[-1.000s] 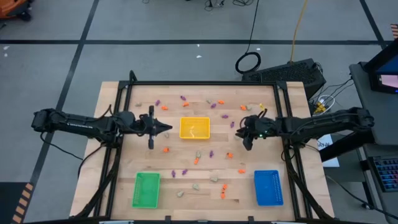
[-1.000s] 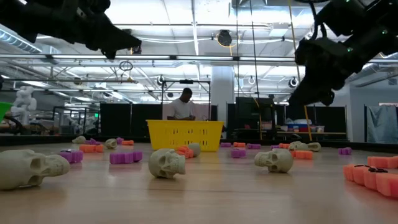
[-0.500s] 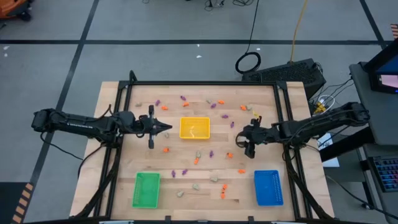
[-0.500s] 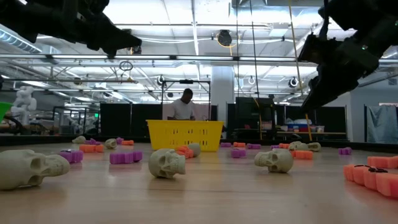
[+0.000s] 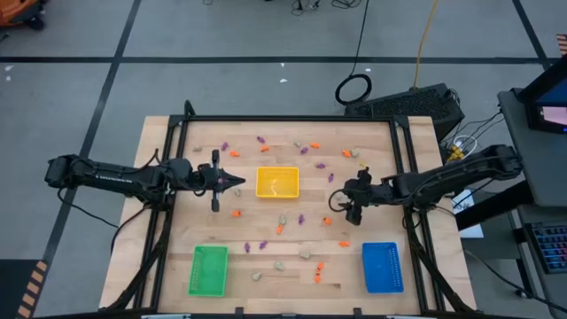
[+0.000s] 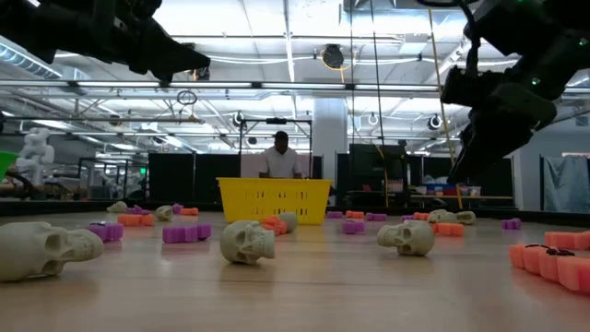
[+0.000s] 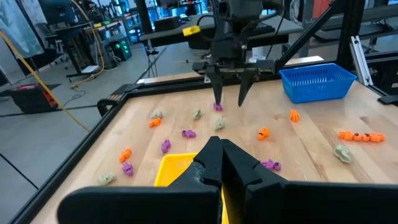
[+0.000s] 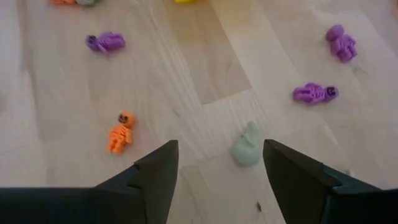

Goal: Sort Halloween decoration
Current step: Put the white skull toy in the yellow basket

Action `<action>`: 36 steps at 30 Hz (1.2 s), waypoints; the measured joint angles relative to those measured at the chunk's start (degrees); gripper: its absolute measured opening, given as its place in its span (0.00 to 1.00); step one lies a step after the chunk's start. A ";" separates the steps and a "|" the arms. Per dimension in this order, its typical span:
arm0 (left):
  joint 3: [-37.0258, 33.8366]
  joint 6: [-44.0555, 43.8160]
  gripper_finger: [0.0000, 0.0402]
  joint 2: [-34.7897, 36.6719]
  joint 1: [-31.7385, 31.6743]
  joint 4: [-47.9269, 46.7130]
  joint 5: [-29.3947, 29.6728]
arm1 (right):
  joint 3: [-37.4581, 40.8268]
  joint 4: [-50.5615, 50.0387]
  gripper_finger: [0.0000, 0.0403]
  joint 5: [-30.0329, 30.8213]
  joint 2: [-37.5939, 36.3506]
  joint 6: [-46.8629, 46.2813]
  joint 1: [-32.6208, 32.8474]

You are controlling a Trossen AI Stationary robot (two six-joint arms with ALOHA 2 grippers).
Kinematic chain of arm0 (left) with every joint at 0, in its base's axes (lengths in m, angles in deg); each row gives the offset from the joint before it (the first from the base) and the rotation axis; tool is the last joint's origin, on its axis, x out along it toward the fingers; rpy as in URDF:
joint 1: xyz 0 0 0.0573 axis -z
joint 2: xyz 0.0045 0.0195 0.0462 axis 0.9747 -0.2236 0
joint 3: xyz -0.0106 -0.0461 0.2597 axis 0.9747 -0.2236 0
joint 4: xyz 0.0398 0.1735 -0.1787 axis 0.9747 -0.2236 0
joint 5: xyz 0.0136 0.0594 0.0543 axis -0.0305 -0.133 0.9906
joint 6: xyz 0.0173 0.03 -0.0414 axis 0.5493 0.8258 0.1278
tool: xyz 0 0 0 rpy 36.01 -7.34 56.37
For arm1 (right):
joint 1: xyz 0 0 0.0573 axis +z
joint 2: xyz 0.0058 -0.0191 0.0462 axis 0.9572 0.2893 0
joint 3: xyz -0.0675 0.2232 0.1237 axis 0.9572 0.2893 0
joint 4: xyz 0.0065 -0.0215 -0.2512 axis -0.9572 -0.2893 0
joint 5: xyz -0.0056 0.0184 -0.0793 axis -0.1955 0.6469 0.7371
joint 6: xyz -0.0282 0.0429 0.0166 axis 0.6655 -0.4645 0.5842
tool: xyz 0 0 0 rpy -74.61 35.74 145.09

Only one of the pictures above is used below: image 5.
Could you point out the striped sign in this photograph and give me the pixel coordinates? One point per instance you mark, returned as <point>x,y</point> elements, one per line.
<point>562,44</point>

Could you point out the grey keyboard shelf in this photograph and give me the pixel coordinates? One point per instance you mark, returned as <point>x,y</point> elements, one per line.
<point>553,292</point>

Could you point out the blue plastic basket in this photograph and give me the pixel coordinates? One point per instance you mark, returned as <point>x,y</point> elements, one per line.
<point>383,268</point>

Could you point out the purple block behind basket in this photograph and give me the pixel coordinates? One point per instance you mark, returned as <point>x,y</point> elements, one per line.
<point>320,166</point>

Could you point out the yellow plastic basket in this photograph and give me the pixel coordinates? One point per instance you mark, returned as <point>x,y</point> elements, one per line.
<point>277,182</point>

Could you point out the backlit keyboard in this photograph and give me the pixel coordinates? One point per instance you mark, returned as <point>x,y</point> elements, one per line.
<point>551,246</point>

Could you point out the black computer case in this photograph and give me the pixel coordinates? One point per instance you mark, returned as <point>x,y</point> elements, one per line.
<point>407,106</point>

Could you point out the orange wheeled machine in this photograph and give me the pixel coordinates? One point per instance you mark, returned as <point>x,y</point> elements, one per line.
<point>17,11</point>

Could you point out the black computer monitor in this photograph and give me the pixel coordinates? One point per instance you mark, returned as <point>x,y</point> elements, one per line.
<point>545,97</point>

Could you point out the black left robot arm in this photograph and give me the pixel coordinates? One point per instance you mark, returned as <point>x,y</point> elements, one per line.
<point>111,177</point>

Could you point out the grey side desk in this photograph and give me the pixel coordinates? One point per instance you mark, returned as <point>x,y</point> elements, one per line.
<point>545,168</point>

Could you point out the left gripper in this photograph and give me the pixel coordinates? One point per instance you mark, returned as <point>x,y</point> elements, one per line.
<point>204,179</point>

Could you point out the purple foam block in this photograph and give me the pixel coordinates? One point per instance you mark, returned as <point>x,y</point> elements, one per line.
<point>246,246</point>

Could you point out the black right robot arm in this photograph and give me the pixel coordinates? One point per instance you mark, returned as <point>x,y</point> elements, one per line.
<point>443,179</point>

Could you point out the black desk crossbar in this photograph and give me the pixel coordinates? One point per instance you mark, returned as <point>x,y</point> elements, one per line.
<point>491,208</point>

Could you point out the hazard striped floor mat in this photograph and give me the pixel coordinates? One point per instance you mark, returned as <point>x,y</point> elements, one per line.
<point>13,288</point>

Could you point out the orange foam piece centre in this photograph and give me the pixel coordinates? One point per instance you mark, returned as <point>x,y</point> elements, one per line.
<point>280,229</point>

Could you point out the green plastic basket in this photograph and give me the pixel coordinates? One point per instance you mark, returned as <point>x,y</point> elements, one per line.
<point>208,270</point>

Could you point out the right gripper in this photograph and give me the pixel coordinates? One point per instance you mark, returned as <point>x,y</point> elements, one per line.
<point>365,190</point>

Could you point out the white paper sheet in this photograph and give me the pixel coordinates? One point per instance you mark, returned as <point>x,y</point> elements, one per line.
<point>465,199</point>

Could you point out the yellow power plugs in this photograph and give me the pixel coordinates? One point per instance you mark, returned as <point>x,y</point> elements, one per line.
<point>456,153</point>

